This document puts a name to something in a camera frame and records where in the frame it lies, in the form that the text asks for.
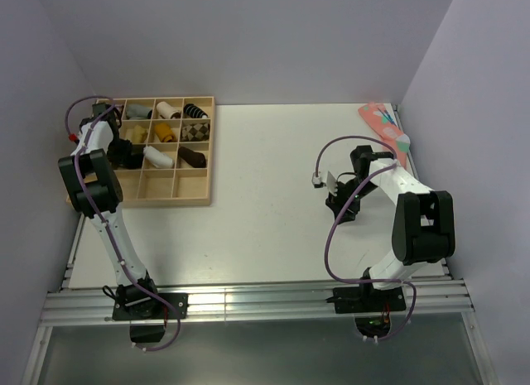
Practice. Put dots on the wooden compartment tray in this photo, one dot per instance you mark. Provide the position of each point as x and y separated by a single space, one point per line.
180 185

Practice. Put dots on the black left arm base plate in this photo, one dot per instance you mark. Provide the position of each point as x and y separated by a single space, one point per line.
153 309

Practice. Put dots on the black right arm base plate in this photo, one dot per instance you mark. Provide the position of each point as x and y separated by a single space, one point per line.
366 299

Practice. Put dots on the brown checkered rolled sock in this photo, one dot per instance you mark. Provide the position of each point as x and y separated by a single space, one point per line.
195 132

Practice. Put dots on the grey blue rolled sock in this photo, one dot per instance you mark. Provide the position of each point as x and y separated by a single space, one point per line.
137 111

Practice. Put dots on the dark brown rolled sock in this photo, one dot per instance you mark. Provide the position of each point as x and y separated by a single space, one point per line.
192 158

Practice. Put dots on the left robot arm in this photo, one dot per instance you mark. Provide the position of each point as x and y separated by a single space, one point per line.
95 192

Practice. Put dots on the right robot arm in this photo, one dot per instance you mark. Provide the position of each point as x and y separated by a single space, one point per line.
423 224

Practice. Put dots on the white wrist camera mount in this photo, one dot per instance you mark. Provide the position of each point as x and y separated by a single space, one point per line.
329 182

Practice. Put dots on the black white striped rolled sock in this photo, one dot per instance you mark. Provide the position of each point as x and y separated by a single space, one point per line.
193 111

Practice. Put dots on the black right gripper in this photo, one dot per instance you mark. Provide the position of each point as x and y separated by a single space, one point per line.
337 204

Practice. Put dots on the cream rolled sock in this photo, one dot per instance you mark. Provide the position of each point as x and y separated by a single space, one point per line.
136 134

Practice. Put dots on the white brown rolled sock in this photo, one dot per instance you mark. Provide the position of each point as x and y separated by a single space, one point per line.
167 111

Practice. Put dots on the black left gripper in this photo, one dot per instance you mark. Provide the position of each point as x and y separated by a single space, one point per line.
127 147

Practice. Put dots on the pink patterned sock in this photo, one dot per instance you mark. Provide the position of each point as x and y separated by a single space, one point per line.
381 121

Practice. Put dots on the mustard yellow rolled sock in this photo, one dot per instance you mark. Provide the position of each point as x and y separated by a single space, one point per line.
164 133

